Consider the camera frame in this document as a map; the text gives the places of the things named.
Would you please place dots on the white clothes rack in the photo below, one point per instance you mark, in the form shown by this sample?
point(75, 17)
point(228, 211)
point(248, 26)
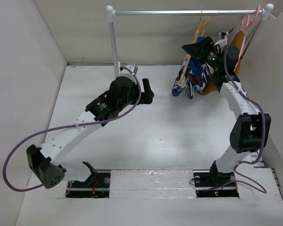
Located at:
point(264, 12)

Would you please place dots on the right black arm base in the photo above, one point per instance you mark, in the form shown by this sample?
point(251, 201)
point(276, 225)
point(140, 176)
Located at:
point(209, 186)

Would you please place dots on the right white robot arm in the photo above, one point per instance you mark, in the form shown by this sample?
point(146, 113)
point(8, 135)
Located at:
point(250, 131)

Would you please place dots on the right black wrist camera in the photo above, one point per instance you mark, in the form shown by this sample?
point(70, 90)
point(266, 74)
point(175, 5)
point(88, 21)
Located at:
point(232, 57)

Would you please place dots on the pink hanger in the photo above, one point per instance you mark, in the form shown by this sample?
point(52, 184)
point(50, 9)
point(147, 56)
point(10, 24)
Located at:
point(240, 37)

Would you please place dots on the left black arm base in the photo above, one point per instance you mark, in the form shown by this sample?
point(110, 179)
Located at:
point(99, 188)

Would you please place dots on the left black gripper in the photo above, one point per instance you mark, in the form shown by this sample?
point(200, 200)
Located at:
point(146, 96)

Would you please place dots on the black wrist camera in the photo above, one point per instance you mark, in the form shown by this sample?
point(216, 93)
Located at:
point(119, 93)
point(232, 57)

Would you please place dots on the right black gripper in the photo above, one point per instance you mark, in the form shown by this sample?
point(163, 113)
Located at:
point(193, 48)

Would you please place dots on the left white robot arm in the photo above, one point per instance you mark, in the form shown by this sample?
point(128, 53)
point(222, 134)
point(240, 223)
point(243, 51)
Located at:
point(45, 160)

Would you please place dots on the blue white red patterned trousers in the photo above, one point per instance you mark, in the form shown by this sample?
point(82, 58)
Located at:
point(195, 79)

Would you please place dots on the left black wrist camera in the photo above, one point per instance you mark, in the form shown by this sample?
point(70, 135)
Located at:
point(119, 93)

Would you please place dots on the brown trousers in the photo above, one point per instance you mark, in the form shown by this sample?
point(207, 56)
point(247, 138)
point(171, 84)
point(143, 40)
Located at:
point(219, 76)

